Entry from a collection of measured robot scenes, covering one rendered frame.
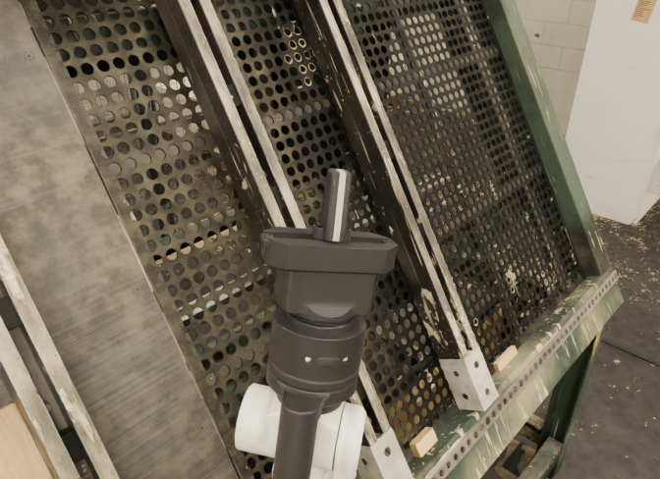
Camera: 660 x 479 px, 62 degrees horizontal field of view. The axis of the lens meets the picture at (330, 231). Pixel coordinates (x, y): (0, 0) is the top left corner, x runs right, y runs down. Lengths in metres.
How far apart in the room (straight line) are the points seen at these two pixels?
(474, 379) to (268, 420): 0.76
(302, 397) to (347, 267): 0.12
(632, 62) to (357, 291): 3.59
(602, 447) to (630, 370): 0.53
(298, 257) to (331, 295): 0.05
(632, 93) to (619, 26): 0.42
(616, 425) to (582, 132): 2.14
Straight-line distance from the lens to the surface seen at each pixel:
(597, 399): 2.77
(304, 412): 0.49
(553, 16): 5.64
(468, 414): 1.29
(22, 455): 0.84
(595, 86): 4.07
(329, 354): 0.49
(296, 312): 0.48
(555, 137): 1.75
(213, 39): 0.99
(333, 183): 0.47
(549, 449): 2.26
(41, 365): 0.79
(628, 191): 4.19
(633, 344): 3.15
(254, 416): 0.55
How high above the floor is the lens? 1.84
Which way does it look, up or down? 30 degrees down
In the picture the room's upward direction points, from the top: straight up
